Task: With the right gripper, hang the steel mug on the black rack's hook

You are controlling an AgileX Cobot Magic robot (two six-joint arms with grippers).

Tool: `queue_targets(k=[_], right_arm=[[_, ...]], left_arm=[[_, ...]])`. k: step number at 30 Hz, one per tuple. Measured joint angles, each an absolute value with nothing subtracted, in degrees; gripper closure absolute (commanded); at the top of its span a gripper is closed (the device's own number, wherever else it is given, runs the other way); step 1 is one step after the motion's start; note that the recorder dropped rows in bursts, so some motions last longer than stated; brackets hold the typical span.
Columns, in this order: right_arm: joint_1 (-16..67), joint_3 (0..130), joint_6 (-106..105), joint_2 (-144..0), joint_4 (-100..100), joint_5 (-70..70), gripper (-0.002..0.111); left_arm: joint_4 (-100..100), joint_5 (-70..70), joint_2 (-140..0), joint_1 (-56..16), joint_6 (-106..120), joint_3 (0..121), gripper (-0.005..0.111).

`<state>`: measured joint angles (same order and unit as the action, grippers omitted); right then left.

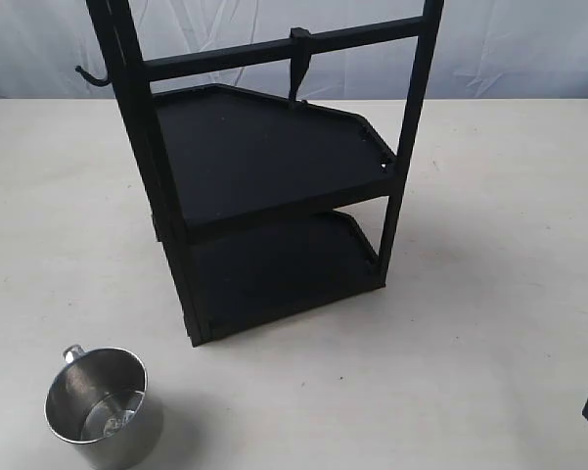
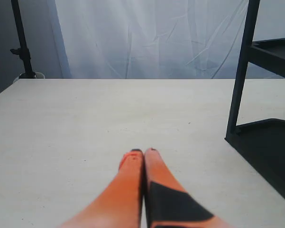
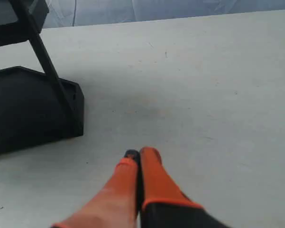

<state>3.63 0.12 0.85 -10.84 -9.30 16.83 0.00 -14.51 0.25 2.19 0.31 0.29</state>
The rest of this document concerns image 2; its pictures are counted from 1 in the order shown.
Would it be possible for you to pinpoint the white backdrop cloth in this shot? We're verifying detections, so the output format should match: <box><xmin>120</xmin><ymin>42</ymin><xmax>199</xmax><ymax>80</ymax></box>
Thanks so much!
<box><xmin>47</xmin><ymin>0</ymin><xmax>285</xmax><ymax>79</ymax></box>

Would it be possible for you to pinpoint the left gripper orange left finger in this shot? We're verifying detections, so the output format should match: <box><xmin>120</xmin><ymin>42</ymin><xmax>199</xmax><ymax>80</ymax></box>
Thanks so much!
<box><xmin>60</xmin><ymin>149</ymin><xmax>143</xmax><ymax>228</ymax></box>

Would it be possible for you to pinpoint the black light stand pole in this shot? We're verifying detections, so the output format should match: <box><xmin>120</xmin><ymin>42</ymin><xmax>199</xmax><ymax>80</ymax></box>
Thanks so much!
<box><xmin>10</xmin><ymin>0</ymin><xmax>36</xmax><ymax>79</ymax></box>

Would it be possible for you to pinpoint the black metal rack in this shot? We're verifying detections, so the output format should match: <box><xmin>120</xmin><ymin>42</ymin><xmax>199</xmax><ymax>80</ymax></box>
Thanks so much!
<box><xmin>225</xmin><ymin>0</ymin><xmax>285</xmax><ymax>199</ymax></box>

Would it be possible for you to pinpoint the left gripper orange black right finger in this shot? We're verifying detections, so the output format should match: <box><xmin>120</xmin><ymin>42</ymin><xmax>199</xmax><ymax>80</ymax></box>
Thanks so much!
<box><xmin>144</xmin><ymin>148</ymin><xmax>230</xmax><ymax>228</ymax></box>

